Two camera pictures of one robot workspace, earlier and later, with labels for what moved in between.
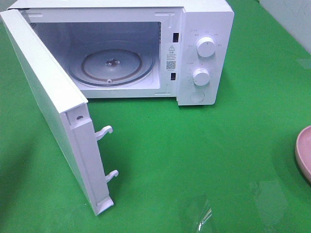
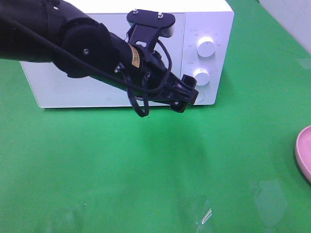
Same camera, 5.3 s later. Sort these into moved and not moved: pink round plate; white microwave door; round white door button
Moved: white microwave door
Not moved: pink round plate; round white door button
